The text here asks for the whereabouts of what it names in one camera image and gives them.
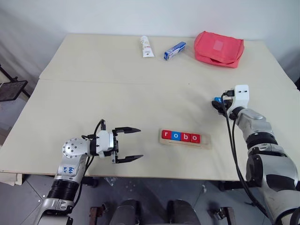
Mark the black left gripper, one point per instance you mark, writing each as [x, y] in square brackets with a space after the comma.
[116, 145]

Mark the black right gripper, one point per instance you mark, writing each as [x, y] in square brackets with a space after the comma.
[222, 108]

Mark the blue letter tile t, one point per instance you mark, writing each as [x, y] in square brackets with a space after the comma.
[218, 99]

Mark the wooden letter block holder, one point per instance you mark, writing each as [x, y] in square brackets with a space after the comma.
[205, 143]

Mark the red letter tile o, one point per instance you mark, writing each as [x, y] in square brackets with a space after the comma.
[195, 138]

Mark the red letter tile r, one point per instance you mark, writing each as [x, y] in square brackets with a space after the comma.
[167, 135]

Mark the red letter tile b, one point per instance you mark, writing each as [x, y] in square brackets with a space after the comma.
[185, 137]

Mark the blue letter tile o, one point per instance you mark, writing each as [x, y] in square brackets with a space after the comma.
[176, 136]

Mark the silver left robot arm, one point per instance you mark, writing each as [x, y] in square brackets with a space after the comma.
[70, 161]

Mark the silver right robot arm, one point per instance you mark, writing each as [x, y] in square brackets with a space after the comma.
[267, 150]

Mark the clear plastic scrap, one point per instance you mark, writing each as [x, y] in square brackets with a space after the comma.
[110, 181]

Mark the pink fabric pouch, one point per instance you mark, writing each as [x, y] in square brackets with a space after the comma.
[218, 49]

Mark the blue and white carton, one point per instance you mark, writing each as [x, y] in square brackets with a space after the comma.
[174, 51]

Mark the white squeeze tube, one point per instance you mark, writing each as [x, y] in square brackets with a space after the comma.
[147, 48]

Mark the black flat tray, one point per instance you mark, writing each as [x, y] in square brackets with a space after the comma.
[11, 90]

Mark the black metal stand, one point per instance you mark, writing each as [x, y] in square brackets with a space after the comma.
[7, 73]

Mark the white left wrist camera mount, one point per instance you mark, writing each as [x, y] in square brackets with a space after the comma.
[104, 143]

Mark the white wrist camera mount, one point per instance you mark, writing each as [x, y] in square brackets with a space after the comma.
[241, 96]
[104, 143]

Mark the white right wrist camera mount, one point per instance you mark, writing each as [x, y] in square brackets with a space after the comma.
[241, 96]

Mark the black table frame bar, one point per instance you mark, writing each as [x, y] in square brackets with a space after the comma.
[230, 186]
[90, 182]

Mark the brown metal bracket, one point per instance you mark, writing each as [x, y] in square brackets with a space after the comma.
[222, 215]
[97, 214]

